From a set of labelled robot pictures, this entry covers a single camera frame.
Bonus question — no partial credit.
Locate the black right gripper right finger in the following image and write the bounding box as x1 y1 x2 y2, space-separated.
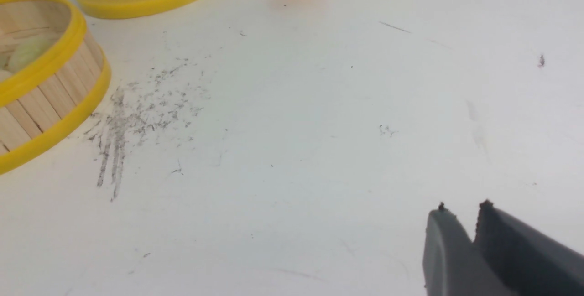
474 200 584 296

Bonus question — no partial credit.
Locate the pale green dumpling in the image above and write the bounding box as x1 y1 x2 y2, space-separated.
5 35 56 74

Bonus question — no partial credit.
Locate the bamboo steamer tray yellow rim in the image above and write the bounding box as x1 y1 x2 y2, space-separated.
0 0 111 174

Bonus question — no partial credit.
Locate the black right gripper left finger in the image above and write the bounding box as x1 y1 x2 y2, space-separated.
422 202 520 296

